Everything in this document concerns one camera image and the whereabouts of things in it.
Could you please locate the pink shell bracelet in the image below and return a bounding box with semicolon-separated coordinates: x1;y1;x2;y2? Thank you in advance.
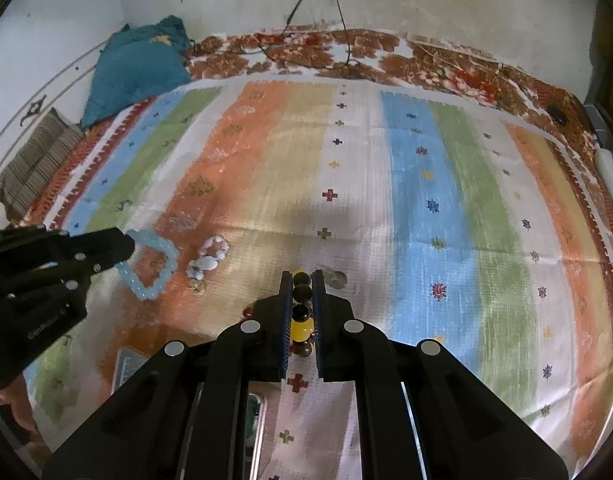
186;235;231;282

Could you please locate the black cable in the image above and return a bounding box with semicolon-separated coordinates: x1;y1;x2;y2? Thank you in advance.
256;0;325;61
329;0;360;68

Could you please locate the brown floral bedsheet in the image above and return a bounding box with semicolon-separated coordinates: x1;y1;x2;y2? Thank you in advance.
184;27;587;126

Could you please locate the white plastic object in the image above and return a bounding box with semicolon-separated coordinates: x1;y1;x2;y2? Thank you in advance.
594;147;613;196

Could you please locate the light blue bead bracelet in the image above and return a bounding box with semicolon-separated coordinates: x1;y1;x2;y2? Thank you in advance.
116;230;180;302

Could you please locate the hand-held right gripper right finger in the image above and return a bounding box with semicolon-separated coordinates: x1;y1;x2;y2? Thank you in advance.
311;269;570;480

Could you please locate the teal pillow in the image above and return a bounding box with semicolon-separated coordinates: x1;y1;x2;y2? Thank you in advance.
80;15;193;130

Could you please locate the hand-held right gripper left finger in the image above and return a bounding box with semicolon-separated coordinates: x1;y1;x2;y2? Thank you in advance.
43;270;294;480

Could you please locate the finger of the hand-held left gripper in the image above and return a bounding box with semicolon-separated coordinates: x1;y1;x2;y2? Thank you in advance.
56;255;130;292
54;227;136;260

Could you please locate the brown yellow bead bracelet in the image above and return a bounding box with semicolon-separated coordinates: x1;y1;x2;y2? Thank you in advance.
243;270;318;361

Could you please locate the colourful striped blanket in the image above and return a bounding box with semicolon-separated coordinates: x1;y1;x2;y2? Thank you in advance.
21;79;613;480

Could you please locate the person's left forearm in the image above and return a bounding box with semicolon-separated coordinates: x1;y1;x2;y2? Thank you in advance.
0;374;40;443

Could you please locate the brown striped folded cloth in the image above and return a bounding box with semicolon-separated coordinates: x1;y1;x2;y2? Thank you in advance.
0;107;86;222

